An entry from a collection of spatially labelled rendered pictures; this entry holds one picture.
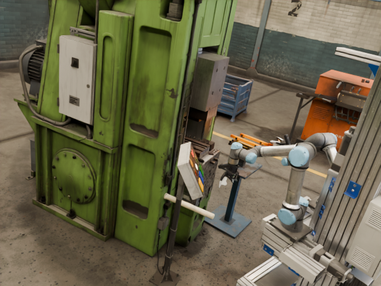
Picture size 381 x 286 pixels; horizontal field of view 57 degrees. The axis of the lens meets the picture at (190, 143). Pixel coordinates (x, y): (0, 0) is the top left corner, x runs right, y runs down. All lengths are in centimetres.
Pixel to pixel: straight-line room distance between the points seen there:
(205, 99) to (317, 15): 786
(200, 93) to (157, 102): 34
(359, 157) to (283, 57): 836
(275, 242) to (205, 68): 138
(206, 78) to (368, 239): 154
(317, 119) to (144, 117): 404
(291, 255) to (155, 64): 164
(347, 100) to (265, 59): 515
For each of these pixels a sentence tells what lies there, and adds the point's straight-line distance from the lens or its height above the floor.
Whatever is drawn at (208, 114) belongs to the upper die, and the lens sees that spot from 281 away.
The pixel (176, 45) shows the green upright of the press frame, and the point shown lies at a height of 185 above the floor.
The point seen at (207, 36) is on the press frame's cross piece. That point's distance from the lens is 278.
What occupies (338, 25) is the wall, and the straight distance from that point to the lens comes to 1023.
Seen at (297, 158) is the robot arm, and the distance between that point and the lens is 220.
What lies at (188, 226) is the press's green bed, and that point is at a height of 25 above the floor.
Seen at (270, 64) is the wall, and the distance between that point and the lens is 1074.
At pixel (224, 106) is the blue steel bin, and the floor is 24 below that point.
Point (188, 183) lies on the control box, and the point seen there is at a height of 104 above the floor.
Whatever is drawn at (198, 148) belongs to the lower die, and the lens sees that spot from 299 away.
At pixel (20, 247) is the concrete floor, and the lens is 343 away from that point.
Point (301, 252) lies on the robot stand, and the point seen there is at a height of 74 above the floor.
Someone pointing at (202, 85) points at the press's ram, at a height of 156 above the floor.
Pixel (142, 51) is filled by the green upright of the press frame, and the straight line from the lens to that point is 270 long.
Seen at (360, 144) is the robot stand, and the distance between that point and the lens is 238.
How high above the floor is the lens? 224
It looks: 24 degrees down
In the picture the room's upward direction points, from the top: 10 degrees clockwise
